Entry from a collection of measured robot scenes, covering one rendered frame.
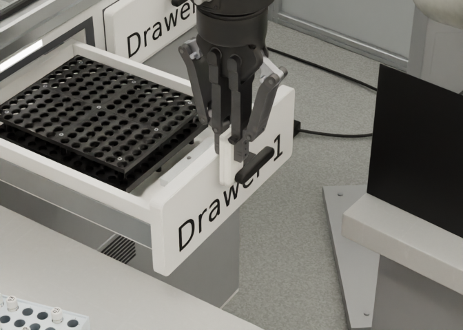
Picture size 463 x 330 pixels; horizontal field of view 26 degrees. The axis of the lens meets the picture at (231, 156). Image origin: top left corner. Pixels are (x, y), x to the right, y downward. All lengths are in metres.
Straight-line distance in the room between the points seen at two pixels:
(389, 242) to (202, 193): 0.29
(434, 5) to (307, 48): 1.84
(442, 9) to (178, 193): 0.49
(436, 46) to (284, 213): 0.68
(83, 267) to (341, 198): 1.35
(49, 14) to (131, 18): 0.16
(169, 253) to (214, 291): 0.98
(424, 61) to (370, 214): 0.80
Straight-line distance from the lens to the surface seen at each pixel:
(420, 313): 1.44
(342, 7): 3.20
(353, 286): 2.31
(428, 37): 2.08
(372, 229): 1.34
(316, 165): 2.71
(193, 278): 2.02
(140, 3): 1.52
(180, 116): 1.29
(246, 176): 1.17
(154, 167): 1.25
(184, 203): 1.14
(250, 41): 1.04
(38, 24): 1.38
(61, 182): 1.23
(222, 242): 2.07
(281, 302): 2.31
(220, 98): 1.11
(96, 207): 1.20
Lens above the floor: 1.62
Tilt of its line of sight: 36 degrees down
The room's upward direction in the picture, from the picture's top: straight up
